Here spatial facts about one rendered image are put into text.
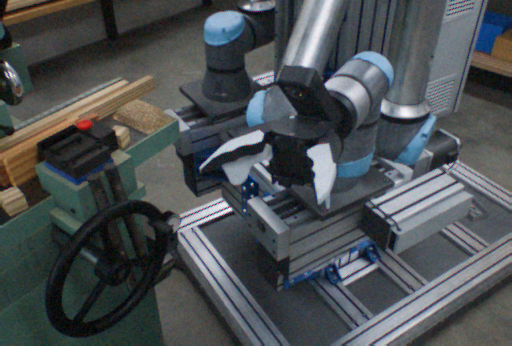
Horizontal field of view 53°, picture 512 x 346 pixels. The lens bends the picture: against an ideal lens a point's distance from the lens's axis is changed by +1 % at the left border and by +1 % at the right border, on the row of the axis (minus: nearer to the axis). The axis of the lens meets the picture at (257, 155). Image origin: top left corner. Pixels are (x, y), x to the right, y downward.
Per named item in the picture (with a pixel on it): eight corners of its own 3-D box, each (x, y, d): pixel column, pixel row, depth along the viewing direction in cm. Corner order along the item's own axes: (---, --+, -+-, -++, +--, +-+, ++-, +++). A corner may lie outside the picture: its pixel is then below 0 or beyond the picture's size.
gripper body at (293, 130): (321, 200, 61) (358, 151, 70) (317, 140, 57) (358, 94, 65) (267, 186, 65) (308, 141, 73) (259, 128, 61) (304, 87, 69)
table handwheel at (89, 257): (116, 353, 107) (22, 329, 83) (57, 306, 116) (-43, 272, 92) (192, 234, 115) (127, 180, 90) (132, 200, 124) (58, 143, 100)
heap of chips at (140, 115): (148, 134, 122) (146, 121, 120) (109, 116, 128) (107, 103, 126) (174, 119, 128) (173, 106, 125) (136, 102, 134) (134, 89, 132)
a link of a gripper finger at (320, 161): (348, 233, 53) (330, 183, 61) (346, 187, 50) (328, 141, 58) (318, 237, 53) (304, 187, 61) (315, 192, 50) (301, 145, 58)
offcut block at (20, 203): (10, 216, 99) (5, 203, 97) (2, 206, 101) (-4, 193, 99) (28, 207, 101) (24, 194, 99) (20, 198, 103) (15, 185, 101)
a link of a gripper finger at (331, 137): (349, 172, 55) (332, 133, 63) (349, 160, 54) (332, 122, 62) (306, 178, 55) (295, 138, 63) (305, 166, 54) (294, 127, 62)
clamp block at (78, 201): (84, 226, 101) (74, 192, 95) (43, 200, 107) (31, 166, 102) (140, 188, 110) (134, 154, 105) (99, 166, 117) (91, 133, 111)
